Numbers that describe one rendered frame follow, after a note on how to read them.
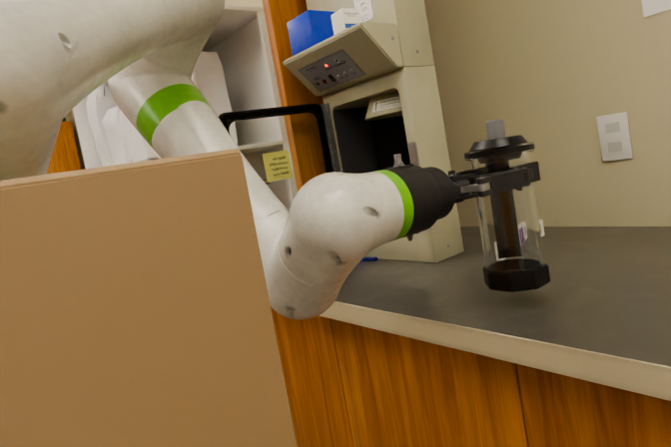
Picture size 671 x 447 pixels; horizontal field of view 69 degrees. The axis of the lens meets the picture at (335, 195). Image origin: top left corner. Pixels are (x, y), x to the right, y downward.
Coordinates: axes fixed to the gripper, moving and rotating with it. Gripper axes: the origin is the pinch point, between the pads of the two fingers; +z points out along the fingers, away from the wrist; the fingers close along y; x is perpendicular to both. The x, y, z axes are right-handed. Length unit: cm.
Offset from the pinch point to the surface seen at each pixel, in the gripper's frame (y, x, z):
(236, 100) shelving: 192, -47, 58
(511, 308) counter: -0.5, 21.4, -2.8
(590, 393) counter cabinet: -14.8, 28.7, -9.3
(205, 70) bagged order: 172, -59, 34
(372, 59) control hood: 36.6, -28.3, 11.6
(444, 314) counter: 7.9, 21.5, -9.3
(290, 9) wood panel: 70, -51, 15
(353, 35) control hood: 36.0, -33.5, 6.3
